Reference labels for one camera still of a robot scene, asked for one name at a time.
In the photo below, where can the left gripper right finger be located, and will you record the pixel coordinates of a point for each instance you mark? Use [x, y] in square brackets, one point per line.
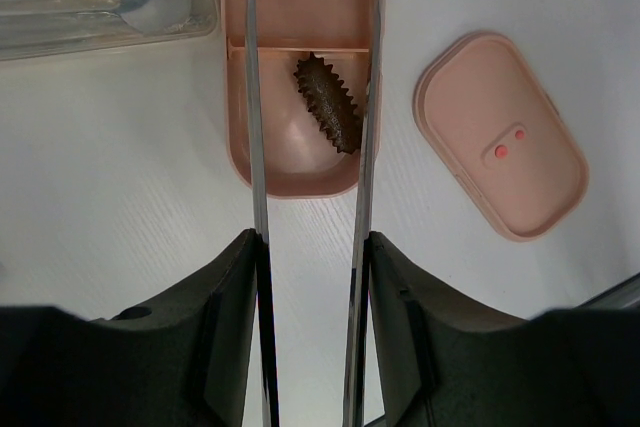
[446, 359]

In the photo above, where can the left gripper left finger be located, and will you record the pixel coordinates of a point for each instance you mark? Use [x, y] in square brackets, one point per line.
[179, 358]

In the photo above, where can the metal tongs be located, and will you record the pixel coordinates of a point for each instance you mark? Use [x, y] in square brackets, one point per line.
[354, 374]

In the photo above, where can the brown sea cucumber toy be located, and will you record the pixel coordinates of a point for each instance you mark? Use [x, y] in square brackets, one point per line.
[329, 102]

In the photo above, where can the pink lunch box base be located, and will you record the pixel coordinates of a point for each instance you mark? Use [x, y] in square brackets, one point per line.
[300, 162]

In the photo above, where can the pink lunch box lid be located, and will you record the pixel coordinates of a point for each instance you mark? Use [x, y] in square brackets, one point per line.
[485, 113]

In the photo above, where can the metal spoon in case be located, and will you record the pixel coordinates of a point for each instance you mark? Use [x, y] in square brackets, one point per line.
[144, 16]

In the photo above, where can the aluminium mounting rail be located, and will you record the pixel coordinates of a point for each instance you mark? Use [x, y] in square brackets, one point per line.
[619, 298]

